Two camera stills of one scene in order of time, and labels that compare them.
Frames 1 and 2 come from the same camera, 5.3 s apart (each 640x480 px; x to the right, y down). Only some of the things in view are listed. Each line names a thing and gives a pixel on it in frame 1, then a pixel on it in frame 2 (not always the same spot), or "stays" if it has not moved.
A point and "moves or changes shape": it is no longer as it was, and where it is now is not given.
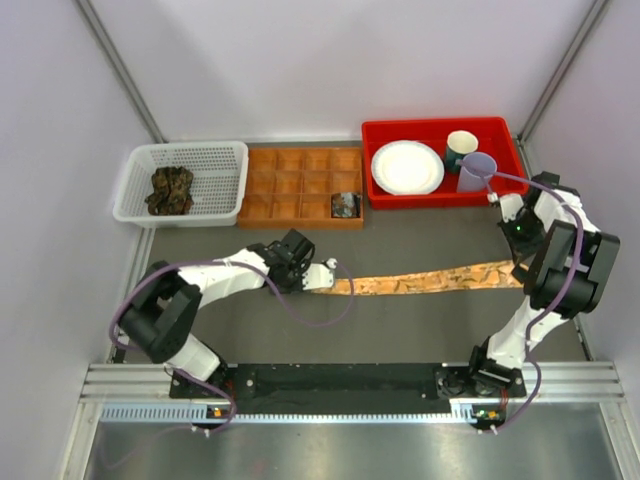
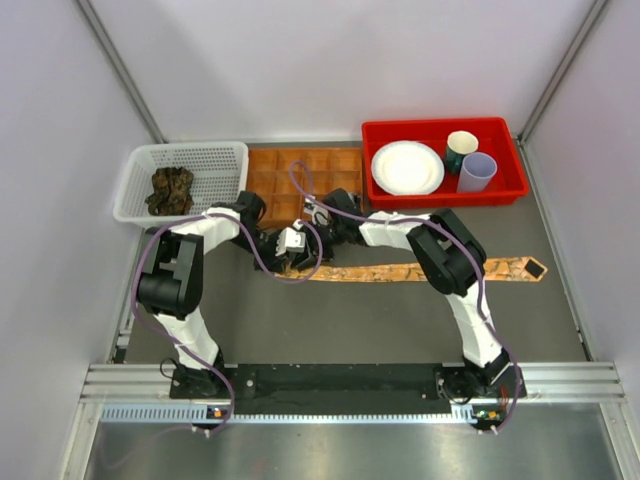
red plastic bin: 493,135 stays
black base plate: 345,388 stays
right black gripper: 521,251 → 307,261
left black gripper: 298,286 → 271,262
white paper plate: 407,167 stays
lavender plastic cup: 476,170 stays
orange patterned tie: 503,274 moves or changes shape
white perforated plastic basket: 220,187 stays
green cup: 458,144 stays
